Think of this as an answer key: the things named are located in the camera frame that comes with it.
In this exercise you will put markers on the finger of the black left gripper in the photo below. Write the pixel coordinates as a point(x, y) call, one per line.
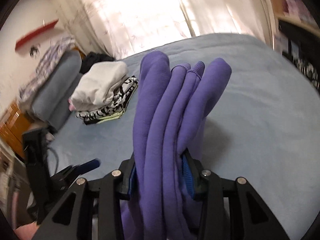
point(82, 167)

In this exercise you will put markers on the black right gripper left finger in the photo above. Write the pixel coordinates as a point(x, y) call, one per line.
point(86, 202)

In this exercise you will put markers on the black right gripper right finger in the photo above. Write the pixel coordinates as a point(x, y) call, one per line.
point(231, 209)

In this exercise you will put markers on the purple zip hoodie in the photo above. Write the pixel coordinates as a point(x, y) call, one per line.
point(172, 107)

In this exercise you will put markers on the grey-blue pillow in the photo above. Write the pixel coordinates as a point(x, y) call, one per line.
point(50, 104)

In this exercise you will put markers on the grey-blue bed blanket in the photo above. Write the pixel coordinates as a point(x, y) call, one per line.
point(265, 127)

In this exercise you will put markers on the black white patterned folded garment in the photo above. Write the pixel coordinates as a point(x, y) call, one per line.
point(116, 108)

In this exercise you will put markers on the plaid cloth on pillow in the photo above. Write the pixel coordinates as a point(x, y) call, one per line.
point(44, 69)

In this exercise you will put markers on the cream floral curtain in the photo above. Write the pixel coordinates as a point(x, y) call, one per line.
point(122, 28)

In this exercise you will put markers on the pink boxes on shelf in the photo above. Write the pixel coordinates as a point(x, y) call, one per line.
point(296, 9)

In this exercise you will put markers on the wooden shelf unit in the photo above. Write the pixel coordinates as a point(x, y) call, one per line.
point(277, 6)

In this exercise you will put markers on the red wall shelf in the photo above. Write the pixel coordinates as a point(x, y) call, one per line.
point(34, 33)

